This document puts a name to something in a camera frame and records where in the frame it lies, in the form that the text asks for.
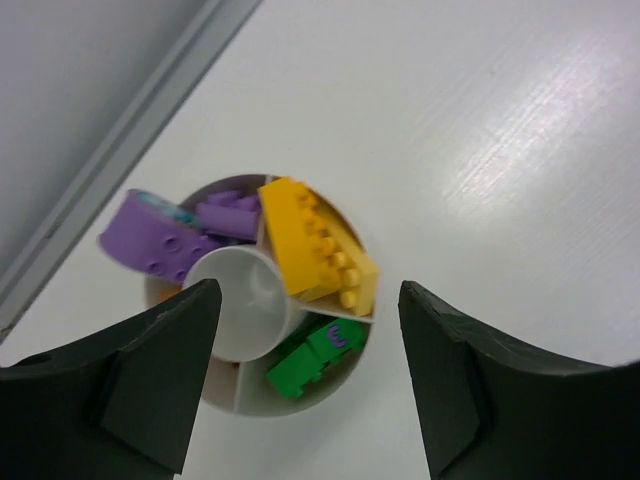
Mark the lavender square lego brick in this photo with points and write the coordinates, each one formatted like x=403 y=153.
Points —
x=233 y=214

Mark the aluminium frame rail back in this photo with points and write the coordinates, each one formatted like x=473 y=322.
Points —
x=190 y=56

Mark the lavender curved lego piece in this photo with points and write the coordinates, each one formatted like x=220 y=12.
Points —
x=156 y=237

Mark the white round divided container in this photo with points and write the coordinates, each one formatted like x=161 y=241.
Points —
x=256 y=316

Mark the orange-brown lego plate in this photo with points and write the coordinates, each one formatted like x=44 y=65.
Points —
x=167 y=293

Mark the yellow lego in container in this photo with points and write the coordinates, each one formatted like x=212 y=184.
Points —
x=346 y=271

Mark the yellow long lego brick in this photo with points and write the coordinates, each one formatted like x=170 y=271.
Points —
x=285 y=225

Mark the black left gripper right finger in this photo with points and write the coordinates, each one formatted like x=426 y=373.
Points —
x=491 y=406

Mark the green lego in container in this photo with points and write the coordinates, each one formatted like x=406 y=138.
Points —
x=304 y=356

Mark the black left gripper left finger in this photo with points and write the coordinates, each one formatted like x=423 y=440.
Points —
x=118 y=404

